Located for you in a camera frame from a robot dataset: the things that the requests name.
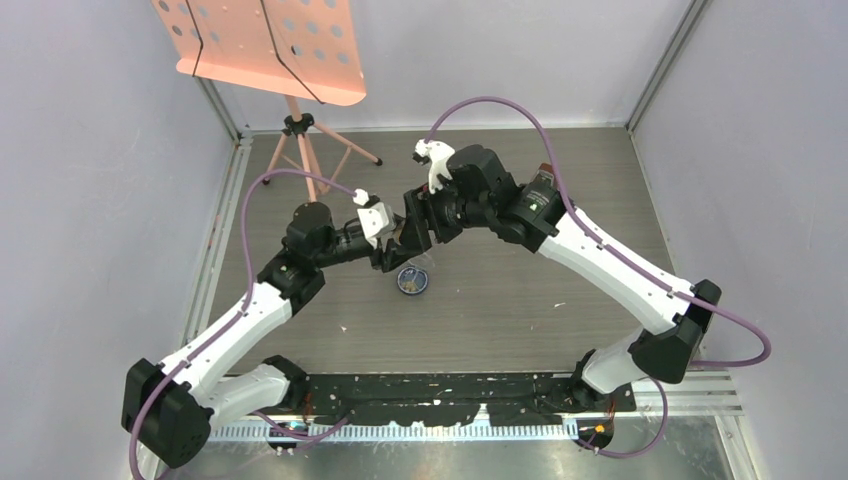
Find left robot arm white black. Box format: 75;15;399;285
121;196;432;469

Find purple cable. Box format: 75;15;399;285
423;96;773;460
127;168;369;480

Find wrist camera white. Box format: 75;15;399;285
413;139;455;193
353;189;397;249

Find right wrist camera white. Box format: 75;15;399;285
413;139;455;193

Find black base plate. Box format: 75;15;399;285
261;373;636;427

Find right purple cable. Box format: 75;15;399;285
423;96;773;460

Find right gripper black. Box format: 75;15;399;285
398;173;492;253

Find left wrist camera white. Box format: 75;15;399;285
353;189;397;249

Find pink music stand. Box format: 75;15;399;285
152;0;383;200

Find blue round pill box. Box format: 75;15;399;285
396;253;435;296

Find brown wooden metronome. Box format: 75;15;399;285
533;163;557;190

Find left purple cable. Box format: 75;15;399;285
127;168;369;480

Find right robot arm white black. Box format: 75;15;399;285
406;139;721;411

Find aluminium rail frame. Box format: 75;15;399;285
173;132;254;378

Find clear pill bottle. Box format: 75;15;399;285
392;225;404;245

